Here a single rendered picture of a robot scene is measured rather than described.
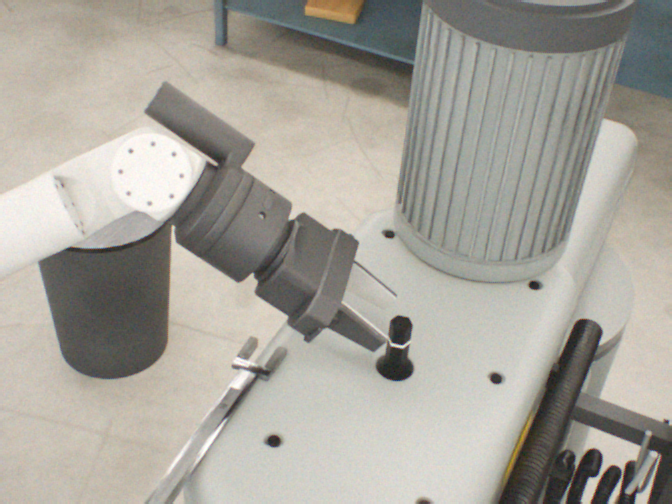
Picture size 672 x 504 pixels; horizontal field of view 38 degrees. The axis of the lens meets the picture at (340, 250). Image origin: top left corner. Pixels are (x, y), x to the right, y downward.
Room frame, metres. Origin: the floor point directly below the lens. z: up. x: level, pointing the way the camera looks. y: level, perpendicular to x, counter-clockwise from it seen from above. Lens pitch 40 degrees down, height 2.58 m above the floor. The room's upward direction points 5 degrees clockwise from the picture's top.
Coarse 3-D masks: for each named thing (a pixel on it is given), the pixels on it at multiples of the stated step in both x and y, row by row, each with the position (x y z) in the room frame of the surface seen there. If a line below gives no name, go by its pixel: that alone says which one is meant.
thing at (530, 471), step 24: (576, 336) 0.82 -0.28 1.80; (600, 336) 0.83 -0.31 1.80; (576, 360) 0.77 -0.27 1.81; (552, 384) 0.74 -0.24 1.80; (576, 384) 0.74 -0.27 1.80; (552, 408) 0.70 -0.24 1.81; (528, 432) 0.68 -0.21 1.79; (552, 432) 0.67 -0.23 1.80; (528, 456) 0.64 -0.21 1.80; (552, 456) 0.64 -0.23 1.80; (528, 480) 0.60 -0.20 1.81
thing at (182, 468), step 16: (240, 352) 0.65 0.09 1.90; (240, 368) 0.63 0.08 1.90; (256, 368) 0.63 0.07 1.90; (272, 368) 0.64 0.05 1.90; (240, 384) 0.61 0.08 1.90; (224, 400) 0.59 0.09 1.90; (240, 400) 0.59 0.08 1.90; (208, 416) 0.57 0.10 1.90; (224, 416) 0.57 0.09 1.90; (208, 432) 0.55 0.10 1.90; (192, 448) 0.53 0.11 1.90; (208, 448) 0.54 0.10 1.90; (176, 464) 0.51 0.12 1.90; (192, 464) 0.52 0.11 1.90; (160, 480) 0.50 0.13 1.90; (176, 480) 0.50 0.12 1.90; (160, 496) 0.48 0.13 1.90; (176, 496) 0.49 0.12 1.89
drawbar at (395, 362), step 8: (392, 320) 0.66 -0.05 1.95; (400, 320) 0.66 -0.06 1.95; (408, 320) 0.66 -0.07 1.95; (392, 328) 0.65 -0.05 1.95; (400, 328) 0.65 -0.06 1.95; (408, 328) 0.65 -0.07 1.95; (392, 336) 0.65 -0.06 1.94; (400, 336) 0.65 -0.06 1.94; (408, 336) 0.65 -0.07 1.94; (400, 344) 0.65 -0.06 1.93; (408, 344) 0.66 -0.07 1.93; (392, 352) 0.65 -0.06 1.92; (400, 352) 0.65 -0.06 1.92; (392, 360) 0.65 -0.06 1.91; (400, 360) 0.65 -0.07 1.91; (384, 368) 0.66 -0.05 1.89; (392, 368) 0.65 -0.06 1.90; (400, 368) 0.65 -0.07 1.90; (384, 376) 0.66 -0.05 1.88; (392, 376) 0.65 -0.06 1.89; (400, 376) 0.65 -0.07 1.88
